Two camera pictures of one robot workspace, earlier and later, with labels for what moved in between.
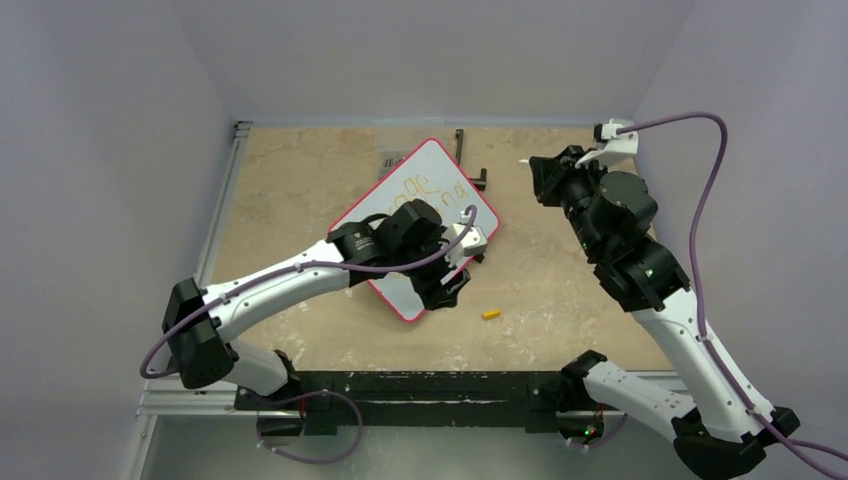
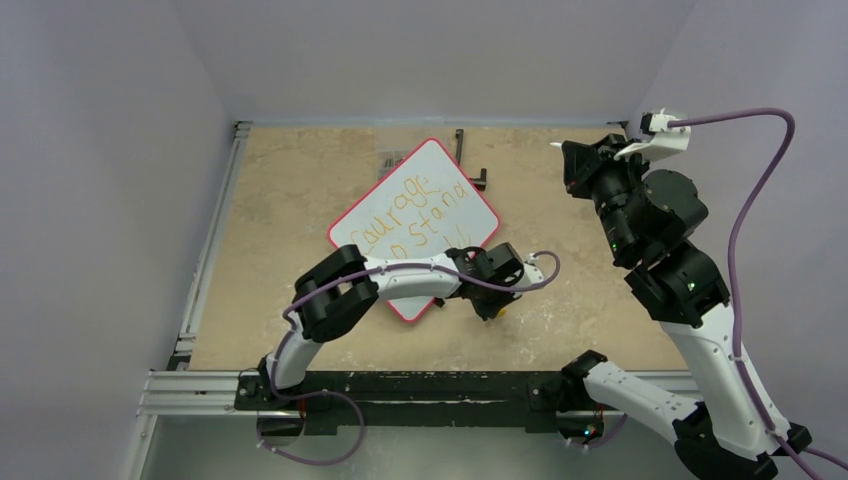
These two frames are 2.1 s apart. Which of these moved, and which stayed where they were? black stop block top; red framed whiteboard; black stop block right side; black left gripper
Moved: black left gripper
Stayed: black stop block right side; red framed whiteboard; black stop block top
